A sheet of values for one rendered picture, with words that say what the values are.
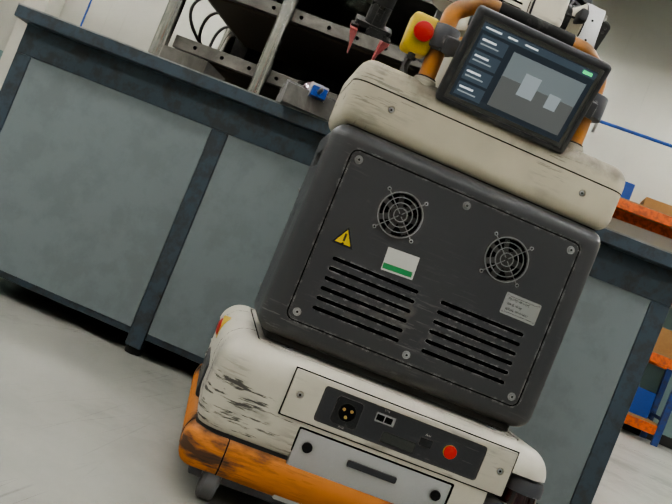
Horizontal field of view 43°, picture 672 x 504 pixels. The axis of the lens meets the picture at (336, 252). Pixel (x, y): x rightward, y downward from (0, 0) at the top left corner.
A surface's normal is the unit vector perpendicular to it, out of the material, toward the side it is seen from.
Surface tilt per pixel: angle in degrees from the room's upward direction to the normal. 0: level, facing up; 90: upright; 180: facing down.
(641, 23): 90
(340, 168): 90
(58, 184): 90
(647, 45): 90
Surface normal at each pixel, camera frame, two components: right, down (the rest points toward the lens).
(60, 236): -0.12, -0.07
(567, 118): -0.04, 0.43
